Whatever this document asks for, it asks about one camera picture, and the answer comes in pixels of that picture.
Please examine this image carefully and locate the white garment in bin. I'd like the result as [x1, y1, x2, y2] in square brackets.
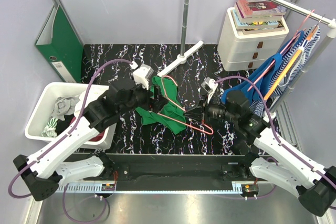
[74, 91, 94, 118]

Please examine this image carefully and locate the metal clothes rack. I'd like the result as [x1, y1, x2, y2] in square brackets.
[157, 0, 335, 113]

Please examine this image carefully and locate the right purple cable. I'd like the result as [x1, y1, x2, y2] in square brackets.
[215, 76, 336, 200]

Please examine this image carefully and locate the middle book teal cover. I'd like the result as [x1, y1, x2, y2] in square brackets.
[232, 8, 286, 28]

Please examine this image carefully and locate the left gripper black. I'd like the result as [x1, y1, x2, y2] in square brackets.
[118, 78, 168, 115]

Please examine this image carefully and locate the white three-drawer unit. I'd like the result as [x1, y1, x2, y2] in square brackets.
[217, 7, 289, 71]

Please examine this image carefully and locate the pink hanger with blue top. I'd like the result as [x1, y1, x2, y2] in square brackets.
[248, 9, 315, 92]

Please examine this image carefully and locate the bottom book yellow black cover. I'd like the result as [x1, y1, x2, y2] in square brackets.
[239, 21, 284, 35]

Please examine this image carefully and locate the blue white striped top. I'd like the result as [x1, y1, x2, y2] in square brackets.
[249, 24, 321, 117]

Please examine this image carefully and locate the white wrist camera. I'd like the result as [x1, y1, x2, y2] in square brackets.
[201, 77, 218, 104]
[130, 61, 154, 90]

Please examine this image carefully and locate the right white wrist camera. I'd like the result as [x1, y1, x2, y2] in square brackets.
[201, 77, 218, 104]

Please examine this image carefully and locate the green lever arch binder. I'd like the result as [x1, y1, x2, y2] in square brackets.
[35, 6, 83, 83]

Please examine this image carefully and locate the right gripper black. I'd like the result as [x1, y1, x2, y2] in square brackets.
[183, 92, 238, 125]

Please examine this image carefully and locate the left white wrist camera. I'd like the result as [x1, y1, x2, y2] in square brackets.
[130, 61, 154, 90]

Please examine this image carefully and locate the orange wooden hanger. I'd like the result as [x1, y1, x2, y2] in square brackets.
[264, 25, 319, 101]

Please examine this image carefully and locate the white laundry bin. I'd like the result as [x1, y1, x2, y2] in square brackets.
[25, 82, 116, 150]

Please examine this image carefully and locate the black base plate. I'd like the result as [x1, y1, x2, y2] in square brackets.
[107, 153, 255, 193]

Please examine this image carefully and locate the purple cable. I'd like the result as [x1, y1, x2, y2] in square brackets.
[215, 76, 336, 200]
[7, 60, 137, 223]

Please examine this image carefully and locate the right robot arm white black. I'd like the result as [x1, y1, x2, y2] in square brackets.
[184, 90, 335, 217]

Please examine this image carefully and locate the grey garment in bin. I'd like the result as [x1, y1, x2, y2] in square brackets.
[51, 97, 79, 121]

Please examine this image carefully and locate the blue tank top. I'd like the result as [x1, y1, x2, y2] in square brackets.
[221, 40, 292, 104]

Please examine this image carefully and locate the green white striped garment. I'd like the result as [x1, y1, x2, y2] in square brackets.
[41, 118, 58, 138]

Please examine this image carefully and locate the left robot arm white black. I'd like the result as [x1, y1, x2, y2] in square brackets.
[13, 79, 168, 201]

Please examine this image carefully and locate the maroon garment in bin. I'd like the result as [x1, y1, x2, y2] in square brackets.
[91, 131, 105, 142]

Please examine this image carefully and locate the top book pink cover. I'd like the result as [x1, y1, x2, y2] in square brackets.
[235, 0, 287, 18]

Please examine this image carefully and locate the green tank top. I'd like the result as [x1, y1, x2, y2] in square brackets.
[135, 76, 187, 134]

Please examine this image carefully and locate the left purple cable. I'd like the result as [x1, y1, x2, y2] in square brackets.
[7, 60, 137, 223]

